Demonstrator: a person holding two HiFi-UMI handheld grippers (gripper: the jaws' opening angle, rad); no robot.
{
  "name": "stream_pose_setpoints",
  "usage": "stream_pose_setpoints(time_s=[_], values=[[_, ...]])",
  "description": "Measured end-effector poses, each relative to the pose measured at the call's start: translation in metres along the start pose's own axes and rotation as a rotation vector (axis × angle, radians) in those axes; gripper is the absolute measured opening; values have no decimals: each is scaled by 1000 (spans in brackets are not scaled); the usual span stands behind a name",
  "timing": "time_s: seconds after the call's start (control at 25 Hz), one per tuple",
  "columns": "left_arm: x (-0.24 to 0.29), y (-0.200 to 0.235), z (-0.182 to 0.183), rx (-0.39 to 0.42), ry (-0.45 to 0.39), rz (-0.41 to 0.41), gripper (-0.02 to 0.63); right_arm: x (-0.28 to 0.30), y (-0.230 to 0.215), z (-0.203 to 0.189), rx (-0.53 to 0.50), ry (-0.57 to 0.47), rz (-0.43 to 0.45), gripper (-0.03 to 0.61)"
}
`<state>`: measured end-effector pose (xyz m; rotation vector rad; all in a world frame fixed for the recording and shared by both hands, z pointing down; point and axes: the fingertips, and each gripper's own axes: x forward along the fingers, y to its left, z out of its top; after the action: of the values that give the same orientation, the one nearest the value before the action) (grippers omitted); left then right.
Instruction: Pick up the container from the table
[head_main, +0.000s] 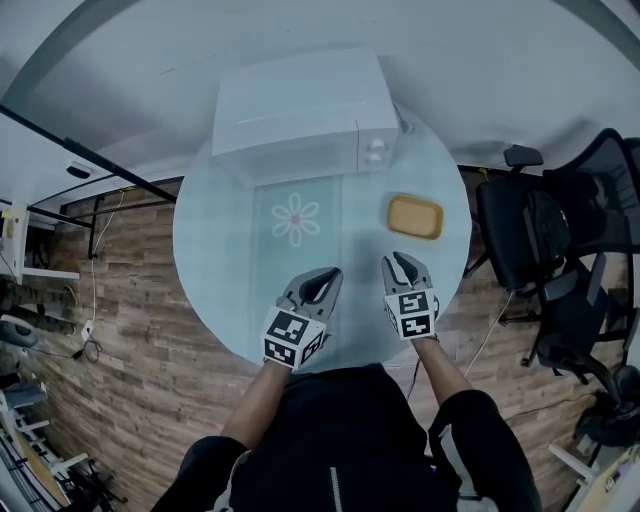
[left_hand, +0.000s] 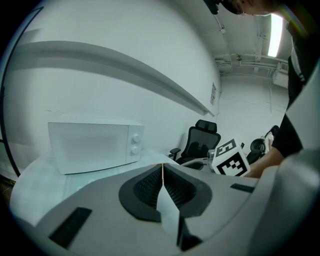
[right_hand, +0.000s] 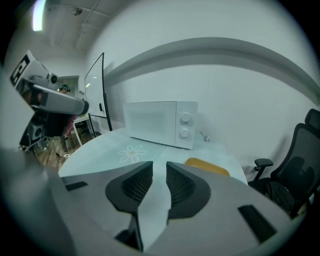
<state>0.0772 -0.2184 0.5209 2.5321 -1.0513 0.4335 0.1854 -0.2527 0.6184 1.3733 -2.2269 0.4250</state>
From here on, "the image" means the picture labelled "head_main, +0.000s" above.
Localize round glass table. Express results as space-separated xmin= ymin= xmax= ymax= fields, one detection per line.
xmin=172 ymin=115 xmax=472 ymax=372

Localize person's black jacket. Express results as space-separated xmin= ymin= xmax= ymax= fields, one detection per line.
xmin=148 ymin=362 xmax=544 ymax=512

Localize person's right forearm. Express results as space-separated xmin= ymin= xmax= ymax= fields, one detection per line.
xmin=413 ymin=336 xmax=475 ymax=427

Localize white floor cable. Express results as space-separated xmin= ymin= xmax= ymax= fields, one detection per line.
xmin=80 ymin=188 xmax=126 ymax=326

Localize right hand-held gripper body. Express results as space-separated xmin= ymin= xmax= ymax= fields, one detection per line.
xmin=382 ymin=286 xmax=441 ymax=343

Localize black cable under table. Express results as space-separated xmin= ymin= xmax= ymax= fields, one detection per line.
xmin=404 ymin=341 xmax=422 ymax=402

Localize person's left forearm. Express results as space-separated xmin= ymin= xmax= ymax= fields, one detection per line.
xmin=219 ymin=358 xmax=292 ymax=454

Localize microwave power cable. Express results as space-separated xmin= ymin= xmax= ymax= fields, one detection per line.
xmin=392 ymin=101 xmax=417 ymax=135

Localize white microwave oven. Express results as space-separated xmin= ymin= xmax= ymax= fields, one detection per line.
xmin=211 ymin=46 xmax=402 ymax=190

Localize black office chair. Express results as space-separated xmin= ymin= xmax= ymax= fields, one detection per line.
xmin=473 ymin=127 xmax=640 ymax=387

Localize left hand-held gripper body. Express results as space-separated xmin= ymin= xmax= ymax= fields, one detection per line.
xmin=261 ymin=295 xmax=331 ymax=372

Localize white desk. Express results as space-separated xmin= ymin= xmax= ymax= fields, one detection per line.
xmin=0 ymin=113 xmax=179 ymax=211

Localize black chair wheel base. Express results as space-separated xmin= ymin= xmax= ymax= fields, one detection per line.
xmin=572 ymin=363 xmax=640 ymax=451

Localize yellow floor cable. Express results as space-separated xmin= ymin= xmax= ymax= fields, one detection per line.
xmin=462 ymin=288 xmax=516 ymax=377

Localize black metal frame bar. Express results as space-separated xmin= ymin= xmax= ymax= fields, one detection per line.
xmin=0 ymin=103 xmax=179 ymax=205

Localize yellow container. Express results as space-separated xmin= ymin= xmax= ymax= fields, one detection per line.
xmin=386 ymin=194 xmax=446 ymax=244

